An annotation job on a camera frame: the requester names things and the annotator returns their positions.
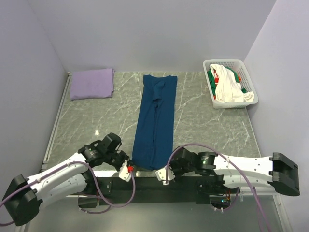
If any blue t shirt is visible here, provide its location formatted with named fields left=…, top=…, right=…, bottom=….
left=132, top=74, right=178, bottom=170

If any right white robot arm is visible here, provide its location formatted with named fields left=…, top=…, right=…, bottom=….
left=166, top=147, right=300, bottom=197

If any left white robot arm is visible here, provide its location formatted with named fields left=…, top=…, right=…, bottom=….
left=0, top=133, right=134, bottom=226

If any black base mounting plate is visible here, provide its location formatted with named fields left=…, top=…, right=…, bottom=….
left=67, top=176, right=241, bottom=207

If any folded purple t shirt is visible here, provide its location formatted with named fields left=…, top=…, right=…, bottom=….
left=70, top=68, right=114, bottom=101

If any white t shirt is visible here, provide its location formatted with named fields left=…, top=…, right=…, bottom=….
left=210, top=64, right=254, bottom=103

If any green t shirt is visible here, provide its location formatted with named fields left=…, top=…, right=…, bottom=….
left=207, top=67, right=242, bottom=98

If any white plastic laundry basket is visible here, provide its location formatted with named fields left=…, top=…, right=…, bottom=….
left=203, top=59, right=258, bottom=109

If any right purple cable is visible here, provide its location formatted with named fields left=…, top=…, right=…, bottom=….
left=165, top=144, right=267, bottom=232

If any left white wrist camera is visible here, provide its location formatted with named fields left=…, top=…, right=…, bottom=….
left=118, top=162, right=134, bottom=182

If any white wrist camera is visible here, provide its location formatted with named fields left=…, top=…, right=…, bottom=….
left=155, top=166, right=175, bottom=186
left=118, top=162, right=134, bottom=182

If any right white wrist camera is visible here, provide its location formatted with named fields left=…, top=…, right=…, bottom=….
left=155, top=166, right=175, bottom=186

